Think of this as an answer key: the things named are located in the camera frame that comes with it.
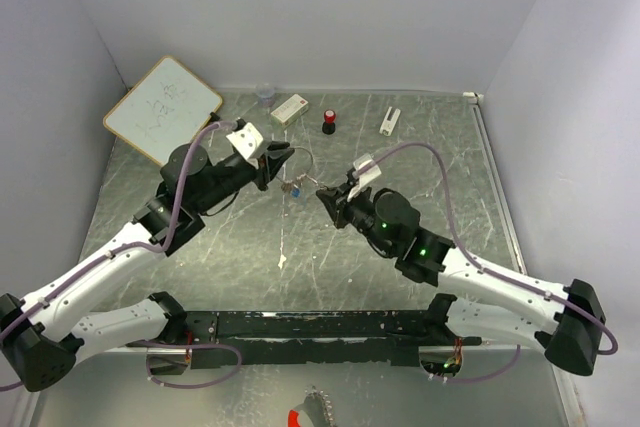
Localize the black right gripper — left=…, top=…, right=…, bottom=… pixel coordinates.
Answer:
left=317, top=181, right=396, bottom=256

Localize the large silver keyring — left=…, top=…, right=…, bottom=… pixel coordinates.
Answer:
left=293, top=146, right=315, bottom=184

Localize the bunch of silver keys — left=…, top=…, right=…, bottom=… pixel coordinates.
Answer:
left=281, top=174, right=314, bottom=197

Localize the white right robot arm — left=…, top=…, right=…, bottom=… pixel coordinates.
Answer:
left=316, top=183, right=606, bottom=376

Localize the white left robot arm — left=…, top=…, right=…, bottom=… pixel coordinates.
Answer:
left=1, top=141, right=294, bottom=392

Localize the white and green small box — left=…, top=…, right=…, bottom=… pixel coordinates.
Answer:
left=270, top=94, right=309, bottom=129

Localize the clear plastic cup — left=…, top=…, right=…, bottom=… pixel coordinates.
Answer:
left=255, top=83, right=275, bottom=108

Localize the white clip device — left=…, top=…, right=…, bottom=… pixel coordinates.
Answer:
left=379, top=106, right=401, bottom=137

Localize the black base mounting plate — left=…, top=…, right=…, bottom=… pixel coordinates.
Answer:
left=154, top=307, right=458, bottom=367

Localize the red and white tool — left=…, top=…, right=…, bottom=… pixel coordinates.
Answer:
left=287, top=402, right=324, bottom=427

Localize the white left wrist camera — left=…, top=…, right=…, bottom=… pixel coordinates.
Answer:
left=226, top=119, right=266, bottom=161

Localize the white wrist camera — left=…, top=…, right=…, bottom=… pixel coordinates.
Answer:
left=226, top=119, right=266, bottom=161
left=347, top=154, right=382, bottom=202

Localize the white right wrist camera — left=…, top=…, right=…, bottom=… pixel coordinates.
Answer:
left=347, top=154, right=382, bottom=202

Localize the small whiteboard with wooden frame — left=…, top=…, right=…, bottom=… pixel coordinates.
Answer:
left=103, top=55, right=223, bottom=166

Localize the white corner bracket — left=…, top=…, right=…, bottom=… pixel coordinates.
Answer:
left=463, top=91, right=484, bottom=103

